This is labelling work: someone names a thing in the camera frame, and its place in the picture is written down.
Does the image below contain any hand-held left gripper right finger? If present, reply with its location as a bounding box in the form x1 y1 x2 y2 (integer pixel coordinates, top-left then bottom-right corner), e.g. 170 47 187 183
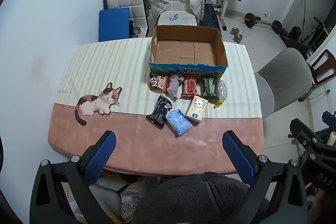
222 130 308 224

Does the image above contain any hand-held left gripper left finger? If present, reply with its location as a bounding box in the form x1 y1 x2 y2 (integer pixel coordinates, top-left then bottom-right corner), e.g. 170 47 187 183
29 130 117 224

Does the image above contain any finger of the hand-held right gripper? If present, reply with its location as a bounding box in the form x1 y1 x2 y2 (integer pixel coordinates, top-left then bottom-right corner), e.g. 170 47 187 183
322 111 336 127
289 118 324 144

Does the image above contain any yellow snack box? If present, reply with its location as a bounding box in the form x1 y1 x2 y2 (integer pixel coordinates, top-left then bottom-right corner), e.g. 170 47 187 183
184 95 209 125

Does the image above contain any light blue snack packet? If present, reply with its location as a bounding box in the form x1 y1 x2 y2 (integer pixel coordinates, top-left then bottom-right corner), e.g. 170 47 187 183
165 109 192 136

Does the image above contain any silver yellow snack packet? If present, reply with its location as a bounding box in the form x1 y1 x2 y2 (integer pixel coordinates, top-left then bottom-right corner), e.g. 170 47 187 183
213 79 228 108

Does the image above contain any black snack packet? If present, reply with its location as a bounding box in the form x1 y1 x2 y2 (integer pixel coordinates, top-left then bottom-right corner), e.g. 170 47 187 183
146 94 172 130

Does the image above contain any green snack packet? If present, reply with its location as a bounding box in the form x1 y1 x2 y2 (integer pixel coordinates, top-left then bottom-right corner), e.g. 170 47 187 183
202 77 219 102

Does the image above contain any red snack packet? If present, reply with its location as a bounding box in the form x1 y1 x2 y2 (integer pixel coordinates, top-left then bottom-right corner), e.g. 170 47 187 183
181 75 200 98

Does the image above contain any panda print snack packet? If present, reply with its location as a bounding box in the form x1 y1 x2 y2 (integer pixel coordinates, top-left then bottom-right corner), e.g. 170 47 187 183
149 74 170 94

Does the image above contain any printed cardboard box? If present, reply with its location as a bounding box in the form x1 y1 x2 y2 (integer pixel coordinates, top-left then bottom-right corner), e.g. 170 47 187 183
148 25 228 78

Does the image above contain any dark wooden chair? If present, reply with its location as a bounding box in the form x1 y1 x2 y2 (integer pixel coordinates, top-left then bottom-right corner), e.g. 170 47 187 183
308 49 336 86

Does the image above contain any grey padded chair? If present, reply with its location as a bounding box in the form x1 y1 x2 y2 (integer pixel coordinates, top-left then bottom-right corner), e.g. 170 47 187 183
254 47 314 119

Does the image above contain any black white patterned cloth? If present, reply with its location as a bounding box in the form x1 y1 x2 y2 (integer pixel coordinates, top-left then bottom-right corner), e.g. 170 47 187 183
120 200 138 223

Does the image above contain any person's dark fleece clothing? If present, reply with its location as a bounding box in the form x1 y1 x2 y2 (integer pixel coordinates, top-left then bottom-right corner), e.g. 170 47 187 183
131 171 264 224

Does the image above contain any black exercise machine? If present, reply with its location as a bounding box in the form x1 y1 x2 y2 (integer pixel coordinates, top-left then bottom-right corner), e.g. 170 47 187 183
281 17 334 56

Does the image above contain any black bag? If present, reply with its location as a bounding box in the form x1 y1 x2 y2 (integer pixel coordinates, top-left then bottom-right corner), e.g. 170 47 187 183
288 26 302 39

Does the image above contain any black pole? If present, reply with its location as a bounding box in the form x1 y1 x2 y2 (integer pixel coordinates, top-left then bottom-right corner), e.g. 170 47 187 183
301 0 307 30

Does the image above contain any short barbell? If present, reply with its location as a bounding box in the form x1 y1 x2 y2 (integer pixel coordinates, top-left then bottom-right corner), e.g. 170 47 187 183
242 13 283 34

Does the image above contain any blue board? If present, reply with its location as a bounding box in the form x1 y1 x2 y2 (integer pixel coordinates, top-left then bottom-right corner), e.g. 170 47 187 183
98 7 131 42

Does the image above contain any black weight bench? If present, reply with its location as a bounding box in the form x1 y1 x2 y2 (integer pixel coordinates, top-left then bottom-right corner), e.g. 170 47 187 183
199 0 223 30

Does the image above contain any beige upholstered chair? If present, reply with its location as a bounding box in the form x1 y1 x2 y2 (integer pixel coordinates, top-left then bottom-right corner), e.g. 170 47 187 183
147 1 200 30

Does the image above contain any white quilted chair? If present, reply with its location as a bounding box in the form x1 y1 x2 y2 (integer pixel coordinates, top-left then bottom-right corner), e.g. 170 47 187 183
103 0 150 38

